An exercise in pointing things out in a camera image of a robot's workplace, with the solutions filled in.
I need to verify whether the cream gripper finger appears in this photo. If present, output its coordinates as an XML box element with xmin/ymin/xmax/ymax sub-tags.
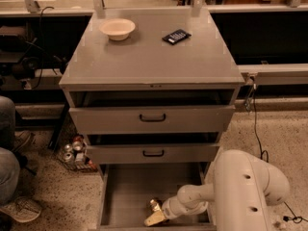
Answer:
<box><xmin>144</xmin><ymin>217</ymin><xmax>159</xmax><ymax>226</ymax></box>

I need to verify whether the orange soda can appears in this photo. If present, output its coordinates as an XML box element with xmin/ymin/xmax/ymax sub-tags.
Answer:
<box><xmin>149</xmin><ymin>198</ymin><xmax>162</xmax><ymax>213</ymax></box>

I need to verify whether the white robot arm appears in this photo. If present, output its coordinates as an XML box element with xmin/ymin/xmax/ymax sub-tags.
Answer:
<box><xmin>144</xmin><ymin>150</ymin><xmax>290</xmax><ymax>231</ymax></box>

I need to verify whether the grey bottom drawer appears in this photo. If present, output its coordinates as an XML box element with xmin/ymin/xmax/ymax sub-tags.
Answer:
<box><xmin>90</xmin><ymin>163</ymin><xmax>217</xmax><ymax>231</ymax></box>

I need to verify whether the grey drawer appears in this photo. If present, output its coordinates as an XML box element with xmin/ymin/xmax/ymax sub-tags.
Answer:
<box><xmin>90</xmin><ymin>163</ymin><xmax>217</xmax><ymax>231</ymax></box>
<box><xmin>87</xmin><ymin>133</ymin><xmax>219</xmax><ymax>165</ymax></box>
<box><xmin>69</xmin><ymin>90</ymin><xmax>235</xmax><ymax>135</ymax></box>

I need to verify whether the grey middle drawer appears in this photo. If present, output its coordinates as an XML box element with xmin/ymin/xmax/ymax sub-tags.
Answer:
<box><xmin>87</xmin><ymin>133</ymin><xmax>219</xmax><ymax>165</ymax></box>

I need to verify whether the grey top drawer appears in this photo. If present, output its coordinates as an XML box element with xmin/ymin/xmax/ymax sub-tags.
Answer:
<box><xmin>69</xmin><ymin>90</ymin><xmax>235</xmax><ymax>135</ymax></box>

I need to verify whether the silver soda can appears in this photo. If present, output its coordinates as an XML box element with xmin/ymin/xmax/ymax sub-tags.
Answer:
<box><xmin>63</xmin><ymin>152</ymin><xmax>74</xmax><ymax>164</ymax></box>

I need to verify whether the red soda can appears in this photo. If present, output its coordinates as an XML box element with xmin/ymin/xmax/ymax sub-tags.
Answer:
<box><xmin>72</xmin><ymin>135</ymin><xmax>84</xmax><ymax>151</ymax></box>

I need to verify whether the grey drawer cabinet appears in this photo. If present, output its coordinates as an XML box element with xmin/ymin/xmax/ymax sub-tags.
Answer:
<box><xmin>59</xmin><ymin>7</ymin><xmax>245</xmax><ymax>178</ymax></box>

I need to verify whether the white sneaker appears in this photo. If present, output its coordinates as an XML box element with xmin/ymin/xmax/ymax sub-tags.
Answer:
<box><xmin>0</xmin><ymin>196</ymin><xmax>41</xmax><ymax>223</ymax></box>

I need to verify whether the person leg in jeans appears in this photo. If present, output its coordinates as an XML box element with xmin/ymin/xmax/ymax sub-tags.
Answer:
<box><xmin>0</xmin><ymin>96</ymin><xmax>20</xmax><ymax>205</ymax></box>

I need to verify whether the black snack packet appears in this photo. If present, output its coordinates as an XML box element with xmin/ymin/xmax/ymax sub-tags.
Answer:
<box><xmin>162</xmin><ymin>29</ymin><xmax>191</xmax><ymax>45</ymax></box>

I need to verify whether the white bowl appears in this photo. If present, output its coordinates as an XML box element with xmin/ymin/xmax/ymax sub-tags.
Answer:
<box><xmin>99</xmin><ymin>18</ymin><xmax>136</xmax><ymax>41</ymax></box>

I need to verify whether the black middle drawer handle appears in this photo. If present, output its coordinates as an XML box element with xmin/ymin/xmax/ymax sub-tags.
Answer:
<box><xmin>142</xmin><ymin>150</ymin><xmax>165</xmax><ymax>158</ymax></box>

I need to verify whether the black drawer handle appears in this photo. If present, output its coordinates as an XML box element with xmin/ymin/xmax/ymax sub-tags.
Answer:
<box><xmin>142</xmin><ymin>150</ymin><xmax>165</xmax><ymax>158</ymax></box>
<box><xmin>139</xmin><ymin>114</ymin><xmax>167</xmax><ymax>122</ymax></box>

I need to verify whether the black top drawer handle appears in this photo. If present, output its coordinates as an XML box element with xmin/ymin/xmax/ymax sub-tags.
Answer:
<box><xmin>139</xmin><ymin>114</ymin><xmax>167</xmax><ymax>122</ymax></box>

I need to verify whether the wire basket of cans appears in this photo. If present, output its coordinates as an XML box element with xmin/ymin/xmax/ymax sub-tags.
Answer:
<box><xmin>57</xmin><ymin>139</ymin><xmax>97</xmax><ymax>172</ymax></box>

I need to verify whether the black power cable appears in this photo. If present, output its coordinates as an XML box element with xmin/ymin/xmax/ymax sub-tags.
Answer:
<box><xmin>248</xmin><ymin>75</ymin><xmax>308</xmax><ymax>224</ymax></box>

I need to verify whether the black camera equipment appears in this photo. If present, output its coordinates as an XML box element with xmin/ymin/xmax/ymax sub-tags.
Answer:
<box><xmin>0</xmin><ymin>23</ymin><xmax>67</xmax><ymax>90</ymax></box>

